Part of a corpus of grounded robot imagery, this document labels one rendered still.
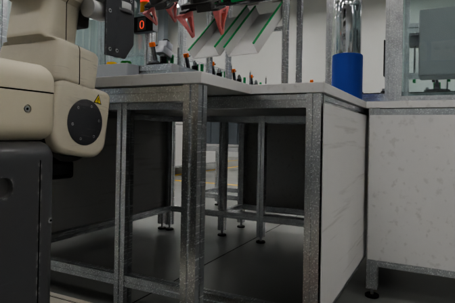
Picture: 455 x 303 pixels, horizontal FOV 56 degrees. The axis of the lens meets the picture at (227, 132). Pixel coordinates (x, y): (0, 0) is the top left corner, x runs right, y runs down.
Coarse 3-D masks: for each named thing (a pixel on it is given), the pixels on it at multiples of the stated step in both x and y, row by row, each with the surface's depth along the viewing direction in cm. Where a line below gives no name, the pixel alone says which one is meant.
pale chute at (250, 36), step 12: (252, 12) 167; (276, 12) 158; (240, 24) 161; (252, 24) 167; (264, 24) 162; (276, 24) 158; (240, 36) 161; (252, 36) 159; (264, 36) 151; (228, 48) 155; (240, 48) 156; (252, 48) 152
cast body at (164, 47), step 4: (164, 40) 180; (168, 40) 180; (160, 44) 179; (164, 44) 178; (168, 44) 179; (156, 48) 178; (160, 48) 177; (164, 48) 176; (168, 48) 179; (172, 48) 182; (156, 52) 177; (160, 52) 177; (164, 52) 176; (168, 52) 179; (172, 52) 182; (168, 56) 180
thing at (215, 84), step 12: (180, 72) 108; (192, 72) 106; (204, 72) 107; (96, 84) 120; (108, 84) 118; (120, 84) 117; (132, 84) 115; (144, 84) 113; (156, 84) 111; (168, 84) 110; (180, 84) 109; (204, 84) 108; (216, 84) 112; (228, 84) 118; (240, 84) 125
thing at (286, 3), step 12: (288, 0) 159; (300, 0) 173; (228, 12) 189; (288, 12) 159; (300, 12) 173; (288, 24) 159; (300, 24) 173; (288, 36) 160; (300, 36) 173; (300, 48) 173; (228, 60) 188; (300, 60) 173; (228, 72) 188; (300, 72) 173
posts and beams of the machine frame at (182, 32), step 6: (180, 0) 303; (186, 0) 305; (186, 18) 305; (180, 24) 303; (180, 30) 303; (186, 30) 306; (180, 36) 303; (186, 36) 306; (180, 42) 304; (186, 42) 306; (180, 48) 304; (180, 54) 304; (180, 60) 304
